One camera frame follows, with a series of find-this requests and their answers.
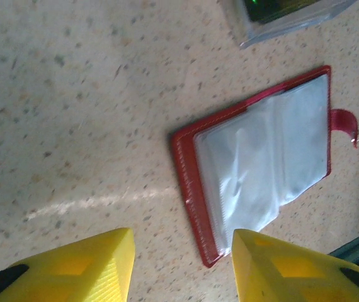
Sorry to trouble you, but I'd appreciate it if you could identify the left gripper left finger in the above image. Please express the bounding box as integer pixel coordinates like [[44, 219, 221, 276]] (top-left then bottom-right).
[[0, 228, 136, 302]]

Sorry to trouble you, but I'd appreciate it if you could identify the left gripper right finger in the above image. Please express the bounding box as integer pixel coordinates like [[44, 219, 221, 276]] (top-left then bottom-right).
[[231, 228, 359, 302]]

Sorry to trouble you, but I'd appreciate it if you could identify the red card holder wallet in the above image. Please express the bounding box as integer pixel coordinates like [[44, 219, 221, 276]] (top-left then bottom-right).
[[170, 64, 359, 269]]

